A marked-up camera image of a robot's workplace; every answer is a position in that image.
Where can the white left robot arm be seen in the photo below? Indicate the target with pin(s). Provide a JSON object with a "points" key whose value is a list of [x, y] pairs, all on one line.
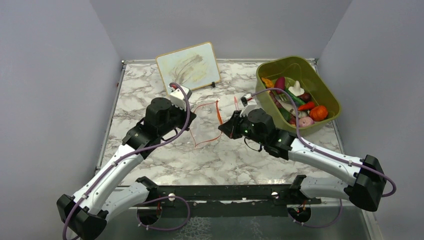
{"points": [[88, 210]]}

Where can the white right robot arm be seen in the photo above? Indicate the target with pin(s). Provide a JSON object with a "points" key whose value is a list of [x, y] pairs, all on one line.
{"points": [[359, 180]]}

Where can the clear zip bag orange zipper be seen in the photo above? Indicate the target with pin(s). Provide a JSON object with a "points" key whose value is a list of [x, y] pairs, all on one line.
{"points": [[204, 129]]}

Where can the green toy cucumber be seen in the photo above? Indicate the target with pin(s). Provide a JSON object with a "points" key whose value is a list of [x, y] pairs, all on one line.
{"points": [[298, 102]]}

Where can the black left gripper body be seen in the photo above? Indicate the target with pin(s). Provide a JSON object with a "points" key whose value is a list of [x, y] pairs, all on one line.
{"points": [[178, 118]]}

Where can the magenta toy beet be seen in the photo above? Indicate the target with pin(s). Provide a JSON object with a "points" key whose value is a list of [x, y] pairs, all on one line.
{"points": [[280, 83]]}

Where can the dark maroon toy plum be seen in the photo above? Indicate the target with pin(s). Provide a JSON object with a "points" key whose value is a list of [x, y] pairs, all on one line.
{"points": [[306, 97]]}

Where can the red toy chili pepper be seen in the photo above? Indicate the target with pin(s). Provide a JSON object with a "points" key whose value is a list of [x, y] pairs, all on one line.
{"points": [[307, 106]]}

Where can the olive green plastic bin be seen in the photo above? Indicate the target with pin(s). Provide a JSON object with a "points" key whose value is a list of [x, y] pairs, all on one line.
{"points": [[291, 83]]}

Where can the pink toy onion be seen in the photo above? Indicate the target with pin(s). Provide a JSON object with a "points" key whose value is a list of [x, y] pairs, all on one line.
{"points": [[305, 122]]}

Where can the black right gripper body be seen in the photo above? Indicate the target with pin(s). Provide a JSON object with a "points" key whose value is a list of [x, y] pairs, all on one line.
{"points": [[242, 126]]}

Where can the yellow framed whiteboard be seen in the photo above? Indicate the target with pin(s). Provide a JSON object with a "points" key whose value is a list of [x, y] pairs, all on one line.
{"points": [[193, 67]]}

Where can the orange yellow toy pepper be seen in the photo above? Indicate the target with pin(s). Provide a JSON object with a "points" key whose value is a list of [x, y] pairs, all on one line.
{"points": [[268, 83]]}

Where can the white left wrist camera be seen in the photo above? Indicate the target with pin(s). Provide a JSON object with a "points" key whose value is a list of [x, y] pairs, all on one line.
{"points": [[179, 96]]}

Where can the red white pen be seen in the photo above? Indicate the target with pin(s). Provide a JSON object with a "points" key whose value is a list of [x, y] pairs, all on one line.
{"points": [[235, 103]]}

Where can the white toy mushroom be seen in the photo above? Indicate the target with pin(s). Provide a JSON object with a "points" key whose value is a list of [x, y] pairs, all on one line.
{"points": [[296, 89]]}

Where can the orange toy pumpkin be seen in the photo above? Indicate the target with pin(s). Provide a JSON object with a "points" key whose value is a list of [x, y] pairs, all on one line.
{"points": [[318, 113]]}

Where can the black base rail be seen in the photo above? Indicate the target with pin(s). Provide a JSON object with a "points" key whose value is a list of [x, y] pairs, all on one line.
{"points": [[214, 201]]}

